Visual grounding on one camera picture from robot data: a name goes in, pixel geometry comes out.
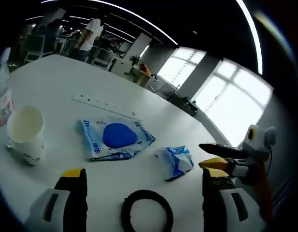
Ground low white cabinet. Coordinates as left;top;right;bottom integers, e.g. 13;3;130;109
112;59;162;88

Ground small blue tissue packet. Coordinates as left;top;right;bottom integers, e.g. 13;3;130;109
155;145;195;182

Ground white office chair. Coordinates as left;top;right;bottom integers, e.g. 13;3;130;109
24;33;46;64
93;49;116;71

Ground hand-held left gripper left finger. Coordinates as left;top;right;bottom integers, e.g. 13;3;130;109
25;167;88;232

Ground clear water bottle red label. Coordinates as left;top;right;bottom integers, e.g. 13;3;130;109
0;89;15;126

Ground dark items by window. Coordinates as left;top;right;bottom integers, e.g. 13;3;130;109
169;92;199;112

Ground small window with blinds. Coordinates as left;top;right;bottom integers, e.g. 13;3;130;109
158;47;207;89

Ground blue wipes packet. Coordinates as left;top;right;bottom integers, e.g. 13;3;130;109
75;117;156;162

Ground white table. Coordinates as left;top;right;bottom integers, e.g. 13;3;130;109
0;54;239;232

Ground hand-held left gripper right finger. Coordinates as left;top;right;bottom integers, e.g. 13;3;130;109
202;168;267;232

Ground black cable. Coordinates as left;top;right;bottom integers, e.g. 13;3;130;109
121;190;174;232

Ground long ceiling light strip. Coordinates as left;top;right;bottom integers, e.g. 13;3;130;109
237;0;263;74
41;0;178;46

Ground green potted plant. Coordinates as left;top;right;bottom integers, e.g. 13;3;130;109
128;55;141;66

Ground large window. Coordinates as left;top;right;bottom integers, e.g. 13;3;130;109
192;60;274;148

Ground white paper cup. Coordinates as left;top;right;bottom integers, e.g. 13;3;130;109
6;105;46;166

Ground white power strip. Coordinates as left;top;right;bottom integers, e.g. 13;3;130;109
72;91;143;121

